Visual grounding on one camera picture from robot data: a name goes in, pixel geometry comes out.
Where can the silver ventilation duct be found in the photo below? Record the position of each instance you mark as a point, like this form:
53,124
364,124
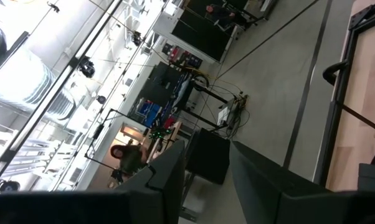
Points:
25,81

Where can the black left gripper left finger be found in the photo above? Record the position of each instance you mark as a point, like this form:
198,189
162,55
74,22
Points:
165,183

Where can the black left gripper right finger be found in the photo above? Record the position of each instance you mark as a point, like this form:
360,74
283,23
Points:
256,183

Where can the shelf with red boxes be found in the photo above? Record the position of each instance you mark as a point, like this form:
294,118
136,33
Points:
181,56

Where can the black box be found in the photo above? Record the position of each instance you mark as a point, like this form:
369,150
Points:
207,155

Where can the black ceiling spotlight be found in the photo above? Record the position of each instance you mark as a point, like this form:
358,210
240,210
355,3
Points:
87,67
8,186
101,99
136,39

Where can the black table border frame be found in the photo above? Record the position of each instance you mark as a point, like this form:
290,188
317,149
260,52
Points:
334,124

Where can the black partition wall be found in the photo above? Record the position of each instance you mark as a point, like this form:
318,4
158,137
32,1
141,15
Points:
200,40

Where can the person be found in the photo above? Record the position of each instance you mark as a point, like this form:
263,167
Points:
130,158
220,12

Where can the blue storage bins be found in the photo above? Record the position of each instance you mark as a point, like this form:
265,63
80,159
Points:
148,113

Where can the black rig frame beam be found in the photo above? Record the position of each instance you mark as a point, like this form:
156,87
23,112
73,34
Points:
50,96

